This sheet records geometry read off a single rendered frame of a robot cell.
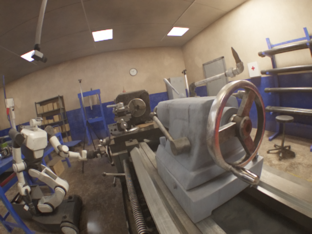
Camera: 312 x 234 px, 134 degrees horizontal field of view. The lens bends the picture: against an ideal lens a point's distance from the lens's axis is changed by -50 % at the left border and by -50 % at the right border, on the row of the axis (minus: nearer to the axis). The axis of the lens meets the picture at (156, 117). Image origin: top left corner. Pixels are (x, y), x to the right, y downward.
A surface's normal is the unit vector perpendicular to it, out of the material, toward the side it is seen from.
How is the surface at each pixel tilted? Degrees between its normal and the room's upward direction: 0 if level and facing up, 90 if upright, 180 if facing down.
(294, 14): 90
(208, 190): 0
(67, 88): 90
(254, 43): 90
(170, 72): 90
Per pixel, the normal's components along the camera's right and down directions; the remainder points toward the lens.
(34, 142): 0.98, 0.21
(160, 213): -0.69, -0.67
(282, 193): -0.82, -0.50
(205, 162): 0.29, 0.09
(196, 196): -0.17, -0.98
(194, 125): -0.95, -0.04
